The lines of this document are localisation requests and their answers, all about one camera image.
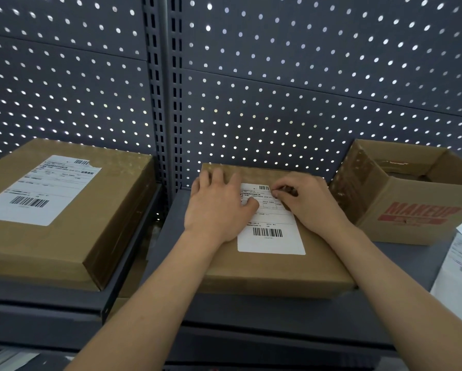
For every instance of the open cardboard box red print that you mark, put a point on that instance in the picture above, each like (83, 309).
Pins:
(408, 212)

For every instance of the person's left thumb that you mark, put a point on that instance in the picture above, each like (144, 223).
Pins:
(251, 209)

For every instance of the person's left little finger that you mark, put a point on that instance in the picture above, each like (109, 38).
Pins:
(195, 188)

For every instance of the grey slotted shelf upright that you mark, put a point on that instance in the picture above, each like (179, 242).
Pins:
(164, 92)

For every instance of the brown cardboard box under shelf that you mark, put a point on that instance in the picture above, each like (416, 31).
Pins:
(132, 282)

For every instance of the person's left hand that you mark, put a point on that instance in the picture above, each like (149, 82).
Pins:
(215, 212)

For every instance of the person's right thumb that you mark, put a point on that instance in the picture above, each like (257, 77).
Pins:
(282, 194)

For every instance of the person's left forearm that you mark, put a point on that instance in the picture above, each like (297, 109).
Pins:
(157, 297)

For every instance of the large flat brown cardboard box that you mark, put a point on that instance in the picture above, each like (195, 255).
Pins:
(111, 212)

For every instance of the person's right forearm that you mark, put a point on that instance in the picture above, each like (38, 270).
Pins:
(381, 293)

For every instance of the person's left middle finger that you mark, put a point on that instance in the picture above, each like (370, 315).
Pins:
(217, 176)

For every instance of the white shipping label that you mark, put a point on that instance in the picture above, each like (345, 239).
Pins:
(277, 243)

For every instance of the white printed paper sheet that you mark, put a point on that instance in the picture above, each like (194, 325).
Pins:
(459, 282)

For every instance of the white label with torn corner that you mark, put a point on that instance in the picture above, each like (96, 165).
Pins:
(49, 189)

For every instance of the person's right hand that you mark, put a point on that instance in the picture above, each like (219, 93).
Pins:
(312, 204)

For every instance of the grey perforated back panel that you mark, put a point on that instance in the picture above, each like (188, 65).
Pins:
(61, 81)
(312, 92)

